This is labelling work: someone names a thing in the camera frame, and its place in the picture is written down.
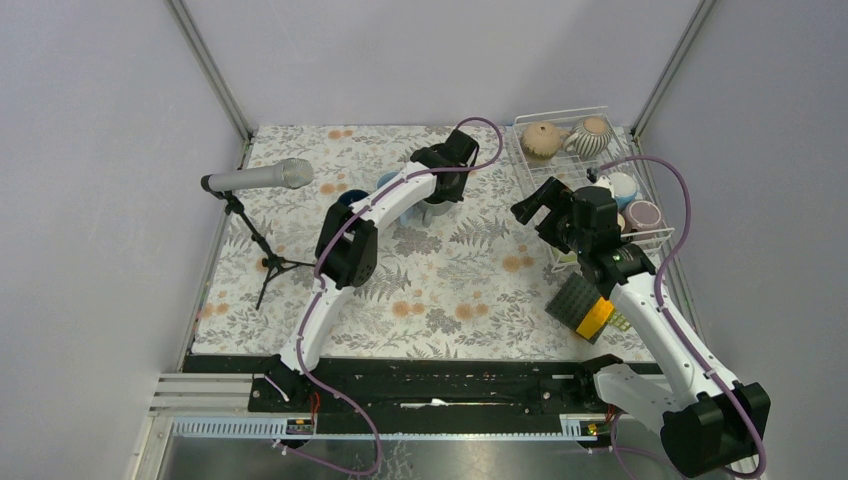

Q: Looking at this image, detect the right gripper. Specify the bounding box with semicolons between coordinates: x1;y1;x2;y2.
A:
510;177;589;255

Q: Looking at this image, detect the grey-green cup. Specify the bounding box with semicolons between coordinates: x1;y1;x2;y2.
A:
416;200;454;227

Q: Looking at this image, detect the white and blue cup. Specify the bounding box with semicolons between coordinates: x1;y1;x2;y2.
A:
604;172;640;211

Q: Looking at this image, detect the light blue cup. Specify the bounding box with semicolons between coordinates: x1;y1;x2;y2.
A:
369;171;430;230

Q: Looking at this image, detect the dark blue cup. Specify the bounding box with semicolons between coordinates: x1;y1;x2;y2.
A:
337;189;370;206

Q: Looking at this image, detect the silver microphone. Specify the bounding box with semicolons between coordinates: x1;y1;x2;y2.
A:
200;158;314;194

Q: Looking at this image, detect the black tripod mic stand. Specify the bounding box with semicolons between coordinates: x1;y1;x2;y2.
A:
217;191;315;310

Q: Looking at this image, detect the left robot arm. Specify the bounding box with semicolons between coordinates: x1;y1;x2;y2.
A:
265;129;479;411

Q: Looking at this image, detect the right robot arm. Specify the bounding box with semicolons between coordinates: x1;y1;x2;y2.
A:
510;177;771;478

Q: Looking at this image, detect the beige ribbed cup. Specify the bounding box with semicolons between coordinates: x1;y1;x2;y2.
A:
520;121;570;160

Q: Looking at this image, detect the light green cup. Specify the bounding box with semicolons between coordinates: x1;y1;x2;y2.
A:
552;248;577;264

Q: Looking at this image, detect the striped grey cup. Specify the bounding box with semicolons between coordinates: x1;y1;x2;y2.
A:
563;116;613;158

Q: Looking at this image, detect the mauve cup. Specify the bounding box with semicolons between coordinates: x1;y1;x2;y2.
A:
623;199;663;233

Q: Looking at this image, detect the dark grey building plate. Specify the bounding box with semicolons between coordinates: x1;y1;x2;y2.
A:
544;273;602;332

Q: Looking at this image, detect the floral table mat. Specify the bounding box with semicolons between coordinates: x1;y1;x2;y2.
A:
190;125;651;362

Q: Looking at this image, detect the white wire dish rack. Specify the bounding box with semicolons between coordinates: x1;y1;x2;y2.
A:
512;106;674;273

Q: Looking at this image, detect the white cable duct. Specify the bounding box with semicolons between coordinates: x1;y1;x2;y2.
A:
172;413;621;443

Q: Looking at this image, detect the right aluminium frame post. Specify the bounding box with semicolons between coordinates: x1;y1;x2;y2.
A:
630;0;720;139

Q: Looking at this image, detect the aluminium frame post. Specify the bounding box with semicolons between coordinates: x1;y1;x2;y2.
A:
164;0;253;142
630;0;720;139

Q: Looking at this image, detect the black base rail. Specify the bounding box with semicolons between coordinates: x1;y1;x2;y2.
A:
182;354;622;437

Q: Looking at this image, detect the left aluminium frame post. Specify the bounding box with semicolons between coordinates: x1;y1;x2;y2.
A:
164;0;253;142

